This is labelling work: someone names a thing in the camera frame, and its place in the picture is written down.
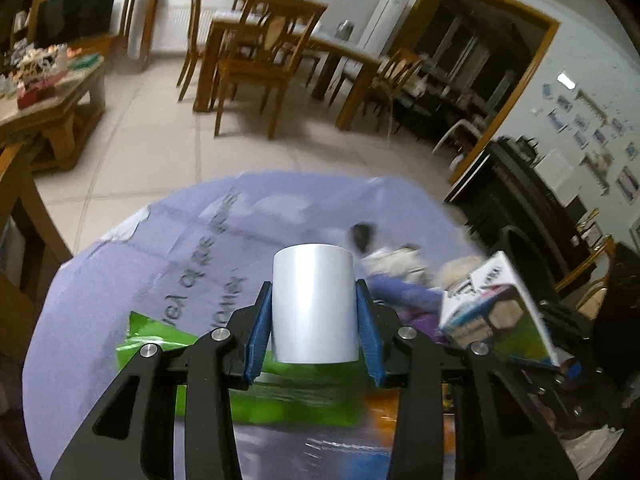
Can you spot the wooden dining chair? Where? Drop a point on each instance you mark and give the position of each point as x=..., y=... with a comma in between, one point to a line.
x=193, y=49
x=388, y=83
x=265, y=50

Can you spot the black flat television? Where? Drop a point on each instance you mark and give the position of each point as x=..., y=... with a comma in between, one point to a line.
x=62, y=21

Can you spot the white plastic chair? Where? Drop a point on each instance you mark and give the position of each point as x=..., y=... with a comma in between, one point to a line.
x=462, y=136

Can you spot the white standing air conditioner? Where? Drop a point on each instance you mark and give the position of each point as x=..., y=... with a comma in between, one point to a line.
x=381, y=25

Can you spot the metal kettle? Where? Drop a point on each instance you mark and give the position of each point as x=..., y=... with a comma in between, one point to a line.
x=344, y=30

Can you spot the wooden coffee table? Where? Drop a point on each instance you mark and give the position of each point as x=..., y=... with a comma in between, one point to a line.
x=56, y=130

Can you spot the black upright piano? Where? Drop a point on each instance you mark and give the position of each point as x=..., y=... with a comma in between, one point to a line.
x=510, y=209

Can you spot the white paper cup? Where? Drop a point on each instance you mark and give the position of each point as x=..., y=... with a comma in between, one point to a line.
x=314, y=313

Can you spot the purple floral tablecloth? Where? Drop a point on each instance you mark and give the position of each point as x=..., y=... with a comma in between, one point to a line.
x=191, y=259

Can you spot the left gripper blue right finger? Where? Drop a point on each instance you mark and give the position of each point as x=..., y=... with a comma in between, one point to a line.
x=371, y=342

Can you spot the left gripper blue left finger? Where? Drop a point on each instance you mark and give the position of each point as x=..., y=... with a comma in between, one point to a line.
x=260, y=330

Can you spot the wooden dining chair left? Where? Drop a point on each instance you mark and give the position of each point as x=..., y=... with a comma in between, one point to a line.
x=193, y=49

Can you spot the wooden dining chair front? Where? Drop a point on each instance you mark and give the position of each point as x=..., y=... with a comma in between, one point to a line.
x=265, y=50

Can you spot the wooden dining chair right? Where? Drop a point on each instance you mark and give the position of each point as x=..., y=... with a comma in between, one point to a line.
x=388, y=83

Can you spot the wooden armchair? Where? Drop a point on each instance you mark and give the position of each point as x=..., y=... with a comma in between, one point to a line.
x=45, y=252

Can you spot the green white carton box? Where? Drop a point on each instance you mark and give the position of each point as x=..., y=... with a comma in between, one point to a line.
x=492, y=305

